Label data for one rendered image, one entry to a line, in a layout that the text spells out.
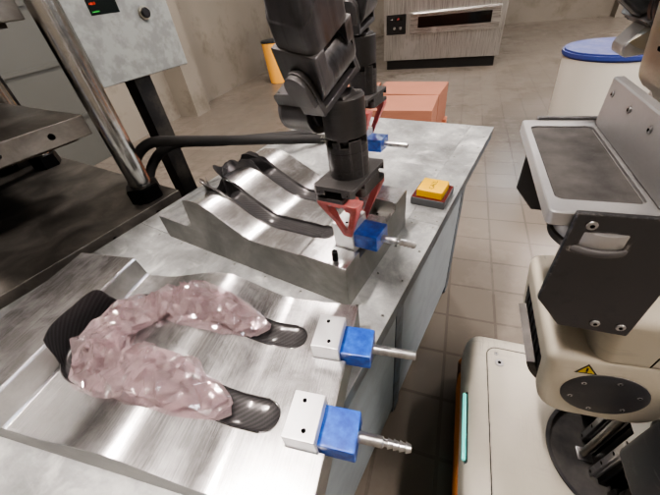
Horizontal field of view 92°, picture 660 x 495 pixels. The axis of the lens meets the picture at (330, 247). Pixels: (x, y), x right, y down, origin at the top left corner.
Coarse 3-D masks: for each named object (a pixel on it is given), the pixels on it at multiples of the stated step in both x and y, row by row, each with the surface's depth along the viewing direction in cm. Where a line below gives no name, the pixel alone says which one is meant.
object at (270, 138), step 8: (216, 136) 96; (224, 136) 97; (232, 136) 98; (240, 136) 99; (248, 136) 100; (256, 136) 101; (264, 136) 102; (272, 136) 103; (280, 136) 104; (288, 136) 105; (296, 136) 106; (304, 136) 107; (312, 136) 108; (320, 136) 109; (216, 144) 97; (224, 144) 98; (232, 144) 99; (240, 144) 100; (248, 144) 101
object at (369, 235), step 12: (348, 216) 52; (360, 216) 52; (336, 228) 51; (360, 228) 51; (372, 228) 51; (384, 228) 51; (336, 240) 53; (348, 240) 52; (360, 240) 51; (372, 240) 49; (384, 240) 50; (396, 240) 49
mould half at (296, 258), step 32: (288, 160) 75; (192, 192) 65; (256, 192) 66; (288, 192) 69; (384, 192) 65; (192, 224) 67; (224, 224) 60; (256, 224) 62; (224, 256) 69; (256, 256) 61; (288, 256) 56; (320, 256) 52; (352, 256) 51; (320, 288) 56; (352, 288) 54
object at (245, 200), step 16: (240, 160) 70; (256, 160) 74; (224, 176) 69; (272, 176) 71; (288, 176) 72; (224, 192) 76; (240, 192) 66; (304, 192) 71; (256, 208) 65; (272, 224) 63; (288, 224) 62; (304, 224) 61; (320, 224) 60
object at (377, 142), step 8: (368, 128) 74; (368, 136) 74; (376, 136) 73; (384, 136) 73; (368, 144) 73; (376, 144) 72; (384, 144) 72; (392, 144) 71; (400, 144) 70; (408, 144) 71; (368, 152) 76
